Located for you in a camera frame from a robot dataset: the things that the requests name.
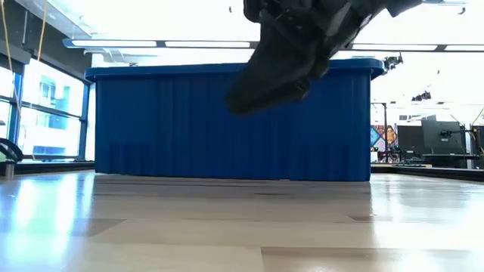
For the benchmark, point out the black computer monitor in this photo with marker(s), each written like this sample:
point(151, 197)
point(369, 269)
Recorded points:
point(408, 141)
point(440, 138)

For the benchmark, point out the blue window frame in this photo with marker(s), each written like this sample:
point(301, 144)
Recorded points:
point(83, 121)

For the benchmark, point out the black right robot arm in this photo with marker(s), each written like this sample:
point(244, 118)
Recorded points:
point(401, 5)

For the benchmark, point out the black slide sandal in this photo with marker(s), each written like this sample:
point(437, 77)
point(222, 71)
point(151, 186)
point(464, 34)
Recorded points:
point(264, 87)

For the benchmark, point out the blue plastic bin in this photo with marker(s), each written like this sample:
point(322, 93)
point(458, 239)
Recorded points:
point(170, 124)

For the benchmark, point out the colourful wall mural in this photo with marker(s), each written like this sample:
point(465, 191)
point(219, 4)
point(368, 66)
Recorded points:
point(382, 138)

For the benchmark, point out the black metal table frame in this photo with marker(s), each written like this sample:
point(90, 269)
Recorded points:
point(435, 173)

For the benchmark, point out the long ceiling light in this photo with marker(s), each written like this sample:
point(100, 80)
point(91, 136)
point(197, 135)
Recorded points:
point(159, 43)
point(416, 47)

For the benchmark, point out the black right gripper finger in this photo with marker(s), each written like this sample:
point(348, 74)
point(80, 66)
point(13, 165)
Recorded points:
point(320, 64)

